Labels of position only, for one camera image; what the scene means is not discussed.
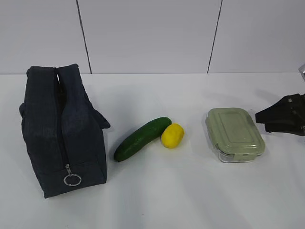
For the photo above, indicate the dark blue lunch bag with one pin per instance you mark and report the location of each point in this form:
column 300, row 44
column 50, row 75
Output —
column 62, row 131

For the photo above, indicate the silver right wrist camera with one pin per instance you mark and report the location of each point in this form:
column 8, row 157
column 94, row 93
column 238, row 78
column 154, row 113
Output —
column 302, row 71

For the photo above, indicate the yellow lemon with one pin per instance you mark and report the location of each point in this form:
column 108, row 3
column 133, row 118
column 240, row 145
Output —
column 172, row 136

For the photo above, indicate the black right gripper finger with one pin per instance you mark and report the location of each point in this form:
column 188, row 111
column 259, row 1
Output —
column 288, row 110
column 285, row 128

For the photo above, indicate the glass container green lid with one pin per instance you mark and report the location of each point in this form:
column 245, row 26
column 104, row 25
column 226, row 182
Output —
column 234, row 135

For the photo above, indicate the green cucumber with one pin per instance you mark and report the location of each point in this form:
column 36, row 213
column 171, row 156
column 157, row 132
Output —
column 140, row 138

